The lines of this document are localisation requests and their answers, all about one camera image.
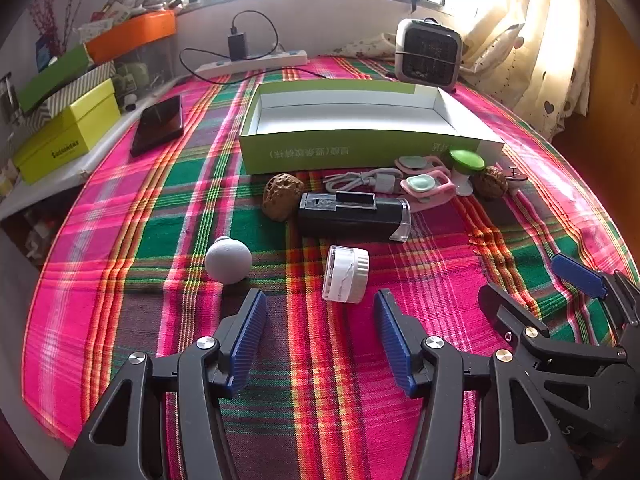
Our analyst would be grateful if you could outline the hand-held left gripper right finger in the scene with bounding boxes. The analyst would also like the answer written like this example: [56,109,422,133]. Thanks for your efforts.
[372,288,583,480]

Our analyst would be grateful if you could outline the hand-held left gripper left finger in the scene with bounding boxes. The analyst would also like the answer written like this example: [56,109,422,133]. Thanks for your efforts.
[60,289,268,480]

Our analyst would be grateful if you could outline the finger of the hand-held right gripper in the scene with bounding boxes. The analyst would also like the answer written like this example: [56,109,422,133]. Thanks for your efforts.
[477,282,628,376]
[551,253,640,348]

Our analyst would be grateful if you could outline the grey ball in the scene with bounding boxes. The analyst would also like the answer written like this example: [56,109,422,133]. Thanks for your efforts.
[204,235,251,285]

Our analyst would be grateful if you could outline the small white jar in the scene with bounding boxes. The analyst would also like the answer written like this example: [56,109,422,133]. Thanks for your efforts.
[321,245,371,304]

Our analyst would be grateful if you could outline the brown walnut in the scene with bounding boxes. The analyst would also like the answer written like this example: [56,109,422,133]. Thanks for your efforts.
[474,166,510,202]
[262,172,303,222]

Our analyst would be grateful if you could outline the black device clear cap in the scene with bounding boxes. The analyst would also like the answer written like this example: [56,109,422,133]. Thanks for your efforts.
[297,191,413,245]

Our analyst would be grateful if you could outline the white usb cable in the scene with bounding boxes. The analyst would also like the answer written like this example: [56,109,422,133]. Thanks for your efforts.
[322,167,403,193]

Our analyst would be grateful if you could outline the green cardboard box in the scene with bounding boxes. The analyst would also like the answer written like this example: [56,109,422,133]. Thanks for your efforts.
[238,79,506,175]

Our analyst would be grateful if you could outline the pink green plaid blanket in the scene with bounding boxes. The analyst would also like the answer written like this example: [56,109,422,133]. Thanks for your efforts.
[22,55,640,480]

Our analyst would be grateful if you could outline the black phone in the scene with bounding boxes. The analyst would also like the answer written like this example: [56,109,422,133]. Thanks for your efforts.
[130,95,184,157]

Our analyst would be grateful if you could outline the cream heart print curtain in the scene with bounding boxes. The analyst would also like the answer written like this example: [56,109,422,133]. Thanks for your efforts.
[460,0,601,141]

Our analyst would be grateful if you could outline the small grey space heater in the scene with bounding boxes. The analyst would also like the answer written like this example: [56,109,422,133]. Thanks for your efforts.
[394,17,463,86]

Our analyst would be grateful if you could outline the white power strip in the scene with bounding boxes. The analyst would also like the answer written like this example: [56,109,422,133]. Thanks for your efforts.
[195,50,308,80]

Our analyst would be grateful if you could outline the yellow green box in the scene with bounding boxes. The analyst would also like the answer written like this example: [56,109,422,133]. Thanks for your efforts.
[12,79,122,186]

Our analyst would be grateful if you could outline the black charger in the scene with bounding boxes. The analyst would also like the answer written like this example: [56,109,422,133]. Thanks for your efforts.
[227,33,249,61]

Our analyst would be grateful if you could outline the cream floral cloth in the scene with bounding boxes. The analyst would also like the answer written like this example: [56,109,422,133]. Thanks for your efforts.
[340,32,401,61]

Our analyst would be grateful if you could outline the striped box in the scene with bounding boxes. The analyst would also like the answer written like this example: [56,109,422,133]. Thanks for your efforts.
[22,62,117,131]

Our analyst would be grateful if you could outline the orange box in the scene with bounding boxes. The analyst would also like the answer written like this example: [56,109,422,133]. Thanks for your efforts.
[85,10,178,66]

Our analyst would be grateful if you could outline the dark green box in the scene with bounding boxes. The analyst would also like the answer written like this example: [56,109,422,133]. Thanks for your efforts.
[17,45,96,113]

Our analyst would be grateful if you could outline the red berry branches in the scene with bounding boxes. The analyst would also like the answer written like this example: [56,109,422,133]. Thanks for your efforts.
[30,0,71,56]

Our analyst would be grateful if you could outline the black charger cable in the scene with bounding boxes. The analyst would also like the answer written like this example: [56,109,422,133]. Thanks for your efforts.
[179,10,281,83]

